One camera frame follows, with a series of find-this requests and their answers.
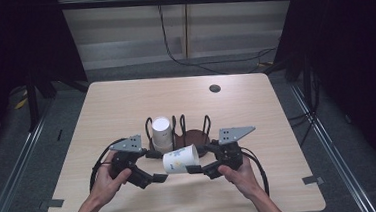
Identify wooden cup holder black rods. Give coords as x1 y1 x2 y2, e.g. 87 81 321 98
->
144 111 215 162

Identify white printed paper cup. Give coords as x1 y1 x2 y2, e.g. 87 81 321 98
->
161 143 202 176

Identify black floor cables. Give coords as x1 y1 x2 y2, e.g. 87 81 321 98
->
287 109 324 148

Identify black curtain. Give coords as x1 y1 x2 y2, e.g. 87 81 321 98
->
269 0 376 184
0 0 94 160

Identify black metal stand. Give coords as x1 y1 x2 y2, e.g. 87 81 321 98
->
22 73 42 133

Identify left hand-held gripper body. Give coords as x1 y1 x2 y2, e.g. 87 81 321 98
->
107 133 150 182

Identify grey tape piece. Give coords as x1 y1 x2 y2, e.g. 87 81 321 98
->
37 197 66 211
301 174 326 187

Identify yellow tape piece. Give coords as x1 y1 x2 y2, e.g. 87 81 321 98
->
13 96 30 110

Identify person's left hand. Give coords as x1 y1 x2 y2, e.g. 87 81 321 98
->
85 149 136 209

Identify metal floor rail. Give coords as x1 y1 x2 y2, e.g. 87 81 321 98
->
289 77 376 212
0 97 63 212

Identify black horizontal bar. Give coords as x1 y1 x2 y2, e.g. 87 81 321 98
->
57 0 299 18

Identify black wall cable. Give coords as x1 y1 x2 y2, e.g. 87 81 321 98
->
157 0 280 81

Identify right hand-held gripper black cable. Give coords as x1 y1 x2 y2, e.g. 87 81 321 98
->
240 145 271 198

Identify person's right hand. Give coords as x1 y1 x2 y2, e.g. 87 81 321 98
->
216 153 268 202

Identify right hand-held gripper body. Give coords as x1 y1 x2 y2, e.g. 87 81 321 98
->
209 124 260 174

